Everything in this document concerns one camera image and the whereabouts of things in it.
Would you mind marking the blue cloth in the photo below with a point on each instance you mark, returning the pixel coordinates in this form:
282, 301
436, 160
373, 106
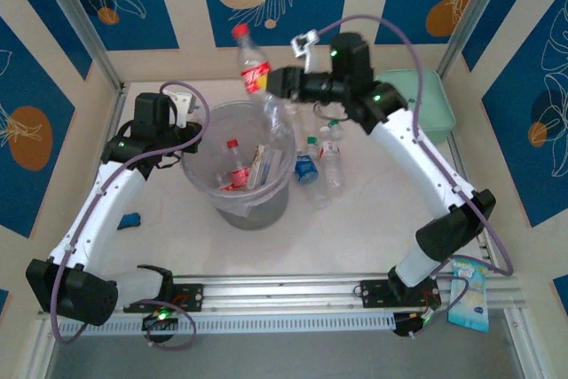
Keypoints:
130, 220

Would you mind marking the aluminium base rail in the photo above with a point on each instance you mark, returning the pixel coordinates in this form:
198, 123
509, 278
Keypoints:
284, 294

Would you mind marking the clear bottle green cap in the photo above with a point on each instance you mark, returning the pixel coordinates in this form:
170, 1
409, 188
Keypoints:
335, 123

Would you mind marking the mint green plastic container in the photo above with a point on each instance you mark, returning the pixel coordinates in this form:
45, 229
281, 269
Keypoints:
432, 104

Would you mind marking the large cola bottle red cap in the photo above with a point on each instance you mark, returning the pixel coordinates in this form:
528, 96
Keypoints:
255, 75

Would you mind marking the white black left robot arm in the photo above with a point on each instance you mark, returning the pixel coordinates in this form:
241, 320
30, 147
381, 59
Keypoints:
102, 206

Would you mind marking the red label bottle white cap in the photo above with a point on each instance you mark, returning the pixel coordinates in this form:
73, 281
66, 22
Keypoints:
330, 152

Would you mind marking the transparent plastic trash bin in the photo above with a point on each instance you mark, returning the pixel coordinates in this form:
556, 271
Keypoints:
257, 217

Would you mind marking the small cola bottle red cap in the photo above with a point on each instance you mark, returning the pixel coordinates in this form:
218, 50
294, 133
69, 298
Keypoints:
239, 175

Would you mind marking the clear plastic bin liner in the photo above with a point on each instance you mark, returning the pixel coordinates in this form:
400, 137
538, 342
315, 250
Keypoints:
246, 208

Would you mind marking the aluminium side rail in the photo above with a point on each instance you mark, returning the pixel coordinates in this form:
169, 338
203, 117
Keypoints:
116, 106

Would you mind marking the blue white pouch packet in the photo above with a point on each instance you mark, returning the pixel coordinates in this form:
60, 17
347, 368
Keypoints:
468, 299

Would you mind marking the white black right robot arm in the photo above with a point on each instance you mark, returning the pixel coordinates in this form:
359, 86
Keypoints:
417, 161

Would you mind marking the black controller board green light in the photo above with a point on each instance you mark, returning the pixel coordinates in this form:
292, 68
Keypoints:
160, 319
406, 326

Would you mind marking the aluminium frame post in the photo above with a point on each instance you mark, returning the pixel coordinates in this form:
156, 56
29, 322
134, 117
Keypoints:
477, 6
75, 10

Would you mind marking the blue label bottle green cap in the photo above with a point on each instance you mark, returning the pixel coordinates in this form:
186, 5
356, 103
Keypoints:
306, 170

